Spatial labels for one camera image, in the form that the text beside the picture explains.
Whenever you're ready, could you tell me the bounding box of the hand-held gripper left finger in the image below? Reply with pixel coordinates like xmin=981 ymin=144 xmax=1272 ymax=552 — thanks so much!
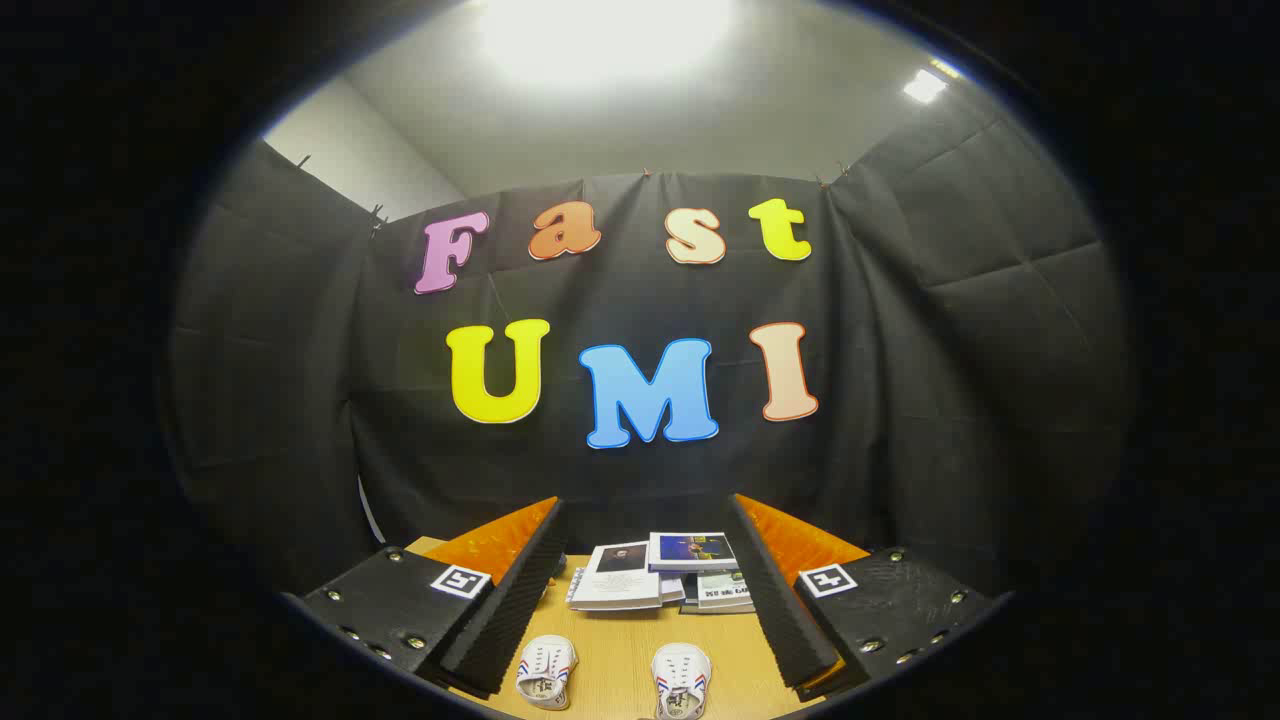
xmin=283 ymin=496 xmax=568 ymax=701

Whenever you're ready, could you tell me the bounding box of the teal cover book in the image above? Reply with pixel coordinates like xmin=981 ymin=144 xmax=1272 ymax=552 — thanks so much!
xmin=697 ymin=570 xmax=756 ymax=614

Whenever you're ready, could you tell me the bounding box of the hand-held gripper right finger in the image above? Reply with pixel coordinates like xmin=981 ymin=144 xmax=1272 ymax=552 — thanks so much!
xmin=725 ymin=493 xmax=1001 ymax=701

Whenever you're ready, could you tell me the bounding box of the ceiling light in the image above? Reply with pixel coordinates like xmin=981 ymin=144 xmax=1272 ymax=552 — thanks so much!
xmin=903 ymin=60 xmax=959 ymax=104

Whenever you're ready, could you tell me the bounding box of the white book with portrait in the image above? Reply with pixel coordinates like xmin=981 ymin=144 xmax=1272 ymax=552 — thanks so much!
xmin=568 ymin=541 xmax=666 ymax=612

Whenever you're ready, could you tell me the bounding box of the white canvas shoe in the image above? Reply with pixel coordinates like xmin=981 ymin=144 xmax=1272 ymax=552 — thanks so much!
xmin=650 ymin=643 xmax=713 ymax=720
xmin=515 ymin=635 xmax=579 ymax=711

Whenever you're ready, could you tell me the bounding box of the blue cover book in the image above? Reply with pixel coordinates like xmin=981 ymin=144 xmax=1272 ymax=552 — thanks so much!
xmin=648 ymin=531 xmax=739 ymax=573

